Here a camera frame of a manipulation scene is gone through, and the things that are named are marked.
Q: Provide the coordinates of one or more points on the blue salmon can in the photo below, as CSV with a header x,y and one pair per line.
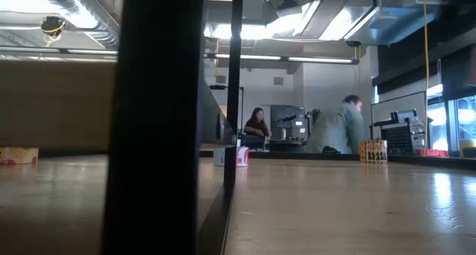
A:
x,y
242,156

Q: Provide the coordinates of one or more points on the spicy black beans can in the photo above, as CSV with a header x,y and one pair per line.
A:
x,y
373,151

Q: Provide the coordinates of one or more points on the person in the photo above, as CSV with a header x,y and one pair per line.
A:
x,y
336,128
256,126

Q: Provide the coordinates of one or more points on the background monitor station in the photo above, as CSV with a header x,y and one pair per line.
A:
x,y
290,117

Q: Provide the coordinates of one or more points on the ceiling light strip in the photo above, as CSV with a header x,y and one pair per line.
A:
x,y
290,58
74,51

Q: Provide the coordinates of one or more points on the small black dome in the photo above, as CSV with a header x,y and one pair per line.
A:
x,y
331,150

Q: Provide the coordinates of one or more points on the bright ceiling light panel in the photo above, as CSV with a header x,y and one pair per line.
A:
x,y
290,24

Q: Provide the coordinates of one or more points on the white partition board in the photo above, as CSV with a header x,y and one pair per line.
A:
x,y
394,102

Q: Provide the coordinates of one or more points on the black equipment rack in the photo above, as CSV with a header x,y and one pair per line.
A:
x,y
401,136

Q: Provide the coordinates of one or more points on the red plastic bin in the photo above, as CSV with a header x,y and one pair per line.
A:
x,y
431,152

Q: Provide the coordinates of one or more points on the yellow box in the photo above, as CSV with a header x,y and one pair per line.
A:
x,y
468,149

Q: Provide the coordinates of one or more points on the grey wall vent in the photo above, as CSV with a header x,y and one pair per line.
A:
x,y
278,80

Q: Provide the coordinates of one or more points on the black aluminium table frame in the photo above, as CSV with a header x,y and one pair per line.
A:
x,y
290,155

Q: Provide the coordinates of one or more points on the large silver duct box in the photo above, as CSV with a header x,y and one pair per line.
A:
x,y
390,21

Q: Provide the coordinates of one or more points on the silver ceiling air duct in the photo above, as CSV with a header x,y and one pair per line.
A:
x,y
85,17

